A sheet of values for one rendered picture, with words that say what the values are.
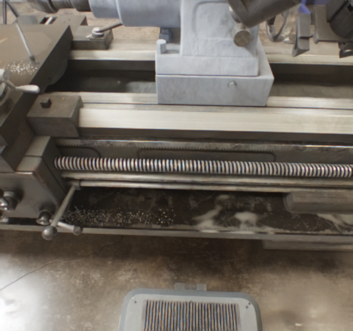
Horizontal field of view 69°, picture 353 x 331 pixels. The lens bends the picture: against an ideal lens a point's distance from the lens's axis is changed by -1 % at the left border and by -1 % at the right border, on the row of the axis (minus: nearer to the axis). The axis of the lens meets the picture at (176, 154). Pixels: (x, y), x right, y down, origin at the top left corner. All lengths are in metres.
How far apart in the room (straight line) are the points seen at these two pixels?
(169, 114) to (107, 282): 0.94
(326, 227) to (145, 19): 0.98
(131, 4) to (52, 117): 0.37
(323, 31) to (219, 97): 0.37
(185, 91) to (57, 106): 0.37
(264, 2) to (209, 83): 0.44
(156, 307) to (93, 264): 0.49
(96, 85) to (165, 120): 0.46
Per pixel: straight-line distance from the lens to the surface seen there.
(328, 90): 1.22
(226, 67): 0.76
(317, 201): 1.15
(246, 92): 0.81
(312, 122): 0.85
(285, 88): 1.15
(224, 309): 1.12
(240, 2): 0.37
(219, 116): 0.77
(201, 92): 0.79
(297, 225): 1.14
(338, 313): 1.55
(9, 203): 0.91
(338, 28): 0.54
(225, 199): 1.11
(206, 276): 1.40
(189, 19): 0.75
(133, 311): 1.12
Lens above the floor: 1.36
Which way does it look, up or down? 51 degrees down
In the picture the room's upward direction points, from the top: straight up
